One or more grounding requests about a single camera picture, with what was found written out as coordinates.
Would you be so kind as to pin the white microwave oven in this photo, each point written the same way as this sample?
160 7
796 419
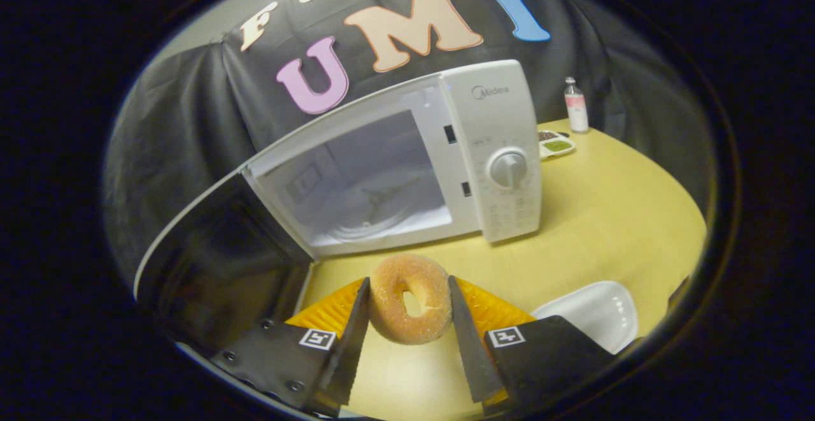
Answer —
496 121

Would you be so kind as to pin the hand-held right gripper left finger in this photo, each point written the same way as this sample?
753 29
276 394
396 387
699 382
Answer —
353 351

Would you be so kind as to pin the sugared doughnut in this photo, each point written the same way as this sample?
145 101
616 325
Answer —
388 306

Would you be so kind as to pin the small pink label bottle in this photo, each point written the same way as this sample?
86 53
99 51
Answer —
577 112

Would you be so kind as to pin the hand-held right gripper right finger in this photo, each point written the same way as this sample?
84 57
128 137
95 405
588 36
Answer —
474 363

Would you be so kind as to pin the glass turntable plate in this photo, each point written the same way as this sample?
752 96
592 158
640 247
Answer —
382 211

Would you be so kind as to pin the black backdrop cloth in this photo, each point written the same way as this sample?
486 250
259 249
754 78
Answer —
191 109

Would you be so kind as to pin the white divided seed dish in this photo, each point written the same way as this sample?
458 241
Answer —
555 145

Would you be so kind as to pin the white square plate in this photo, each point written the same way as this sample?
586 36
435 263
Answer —
592 313

